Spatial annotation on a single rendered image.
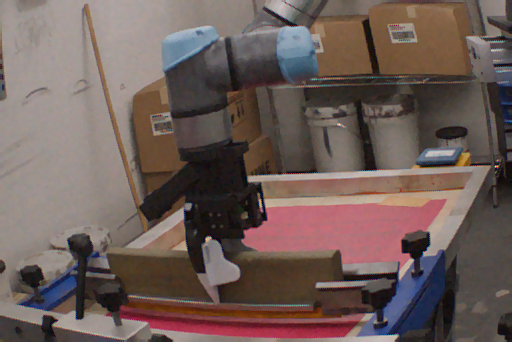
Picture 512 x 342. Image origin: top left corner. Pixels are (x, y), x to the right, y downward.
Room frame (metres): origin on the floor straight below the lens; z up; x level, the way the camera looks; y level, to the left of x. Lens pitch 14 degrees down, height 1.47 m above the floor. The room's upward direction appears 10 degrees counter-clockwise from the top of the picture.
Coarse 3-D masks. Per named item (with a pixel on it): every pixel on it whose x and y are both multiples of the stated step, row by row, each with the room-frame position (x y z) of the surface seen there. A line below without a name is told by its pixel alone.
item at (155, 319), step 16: (272, 208) 1.75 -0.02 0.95; (288, 208) 1.73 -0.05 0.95; (304, 208) 1.72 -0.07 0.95; (320, 208) 1.70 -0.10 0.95; (336, 208) 1.68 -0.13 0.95; (144, 320) 1.27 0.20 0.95; (160, 320) 1.26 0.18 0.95; (176, 320) 1.26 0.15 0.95; (192, 320) 1.25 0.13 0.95; (208, 320) 1.24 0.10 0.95; (224, 320) 1.23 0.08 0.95
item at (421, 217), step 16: (352, 208) 1.66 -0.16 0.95; (368, 208) 1.64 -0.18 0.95; (384, 208) 1.62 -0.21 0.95; (400, 208) 1.60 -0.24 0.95; (416, 208) 1.58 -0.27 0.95; (432, 208) 1.56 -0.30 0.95; (416, 224) 1.49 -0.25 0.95; (400, 240) 1.43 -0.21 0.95; (384, 256) 1.37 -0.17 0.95; (400, 256) 1.36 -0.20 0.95; (240, 320) 1.23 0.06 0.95; (256, 320) 1.22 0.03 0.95; (272, 320) 1.21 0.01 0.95; (288, 320) 1.20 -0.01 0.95; (304, 320) 1.18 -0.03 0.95; (320, 320) 1.17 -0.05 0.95; (336, 320) 1.16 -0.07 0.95; (352, 320) 1.15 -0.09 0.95; (256, 336) 1.16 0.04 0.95; (272, 336) 1.15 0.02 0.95; (288, 336) 1.14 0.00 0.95; (304, 336) 1.13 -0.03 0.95; (320, 336) 1.11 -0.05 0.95; (336, 336) 1.10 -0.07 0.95
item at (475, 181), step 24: (432, 168) 1.69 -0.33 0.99; (456, 168) 1.65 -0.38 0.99; (480, 168) 1.62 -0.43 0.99; (264, 192) 1.82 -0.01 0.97; (288, 192) 1.80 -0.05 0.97; (312, 192) 1.78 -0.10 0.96; (336, 192) 1.75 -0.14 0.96; (360, 192) 1.73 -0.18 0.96; (384, 192) 1.71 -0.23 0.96; (480, 192) 1.50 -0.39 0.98; (456, 216) 1.38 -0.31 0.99; (144, 240) 1.56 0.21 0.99; (168, 240) 1.60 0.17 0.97; (432, 240) 1.30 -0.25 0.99; (456, 240) 1.30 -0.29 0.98
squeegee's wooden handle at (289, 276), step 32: (128, 256) 1.29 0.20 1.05; (160, 256) 1.26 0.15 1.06; (224, 256) 1.22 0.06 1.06; (256, 256) 1.20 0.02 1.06; (288, 256) 1.17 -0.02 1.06; (320, 256) 1.15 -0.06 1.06; (128, 288) 1.29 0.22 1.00; (160, 288) 1.26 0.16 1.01; (192, 288) 1.24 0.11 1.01; (224, 288) 1.21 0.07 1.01; (256, 288) 1.19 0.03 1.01; (288, 288) 1.17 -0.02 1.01
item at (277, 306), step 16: (160, 304) 1.25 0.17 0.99; (176, 304) 1.24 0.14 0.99; (192, 304) 1.23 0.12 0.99; (208, 304) 1.21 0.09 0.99; (224, 304) 1.20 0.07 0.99; (240, 304) 1.19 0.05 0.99; (256, 304) 1.18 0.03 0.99; (272, 304) 1.17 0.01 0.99; (288, 304) 1.16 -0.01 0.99; (304, 304) 1.15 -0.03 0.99
